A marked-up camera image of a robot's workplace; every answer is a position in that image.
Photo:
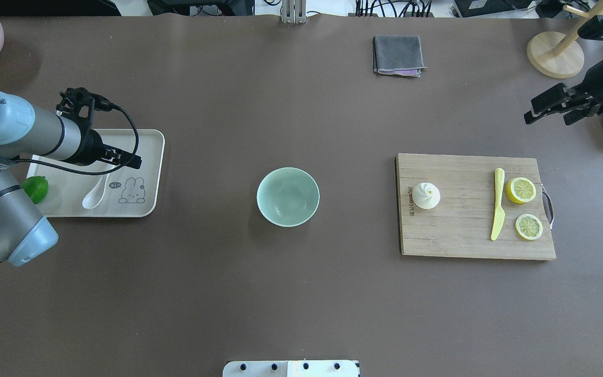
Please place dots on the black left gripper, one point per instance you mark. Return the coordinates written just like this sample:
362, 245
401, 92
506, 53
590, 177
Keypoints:
92, 148

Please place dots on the white ceramic spoon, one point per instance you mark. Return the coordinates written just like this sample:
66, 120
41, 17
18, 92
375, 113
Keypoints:
94, 197

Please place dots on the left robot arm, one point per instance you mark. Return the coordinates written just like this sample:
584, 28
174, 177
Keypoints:
65, 135

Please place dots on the mint green bowl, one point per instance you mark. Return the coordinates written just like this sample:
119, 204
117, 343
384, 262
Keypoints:
288, 197

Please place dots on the white steamed bun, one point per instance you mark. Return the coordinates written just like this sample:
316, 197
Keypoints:
426, 195

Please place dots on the wooden mug tree stand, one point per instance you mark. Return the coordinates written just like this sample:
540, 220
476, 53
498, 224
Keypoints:
559, 55

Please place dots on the lemon half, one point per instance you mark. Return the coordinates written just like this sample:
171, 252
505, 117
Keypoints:
520, 190

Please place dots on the green lime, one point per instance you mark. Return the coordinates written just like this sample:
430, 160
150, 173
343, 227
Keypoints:
36, 187

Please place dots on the lemon slice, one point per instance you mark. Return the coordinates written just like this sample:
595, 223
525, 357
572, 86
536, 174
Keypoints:
528, 226

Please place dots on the yellow plastic knife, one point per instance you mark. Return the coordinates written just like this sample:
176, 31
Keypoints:
499, 213

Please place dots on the bamboo cutting board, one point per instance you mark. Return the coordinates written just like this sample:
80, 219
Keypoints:
460, 225

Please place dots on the folded grey cloth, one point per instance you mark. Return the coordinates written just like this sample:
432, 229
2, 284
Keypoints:
399, 55

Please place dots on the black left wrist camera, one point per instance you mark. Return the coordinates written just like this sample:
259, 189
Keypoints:
80, 104

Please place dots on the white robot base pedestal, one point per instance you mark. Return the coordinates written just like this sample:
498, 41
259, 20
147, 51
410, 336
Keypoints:
292, 368

